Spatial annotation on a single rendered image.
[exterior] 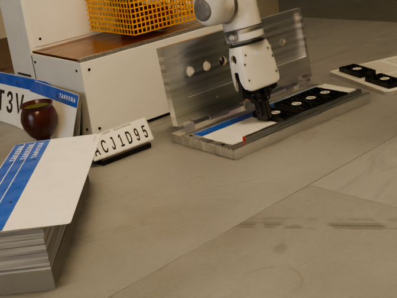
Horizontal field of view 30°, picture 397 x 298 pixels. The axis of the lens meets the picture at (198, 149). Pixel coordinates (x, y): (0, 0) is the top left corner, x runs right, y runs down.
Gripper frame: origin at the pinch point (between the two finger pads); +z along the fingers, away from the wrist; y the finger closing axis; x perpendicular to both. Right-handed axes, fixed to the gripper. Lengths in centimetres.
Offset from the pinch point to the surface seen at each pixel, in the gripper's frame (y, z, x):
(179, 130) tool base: -14.4, -0.2, 12.5
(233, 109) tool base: 0.8, -0.5, 10.9
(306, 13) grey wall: 210, -7, 182
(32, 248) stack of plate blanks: -69, 2, -22
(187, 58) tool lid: -9.1, -15.0, 10.0
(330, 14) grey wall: 211, -4, 165
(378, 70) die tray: 48.1, 2.5, 6.1
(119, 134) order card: -27.4, -3.3, 16.3
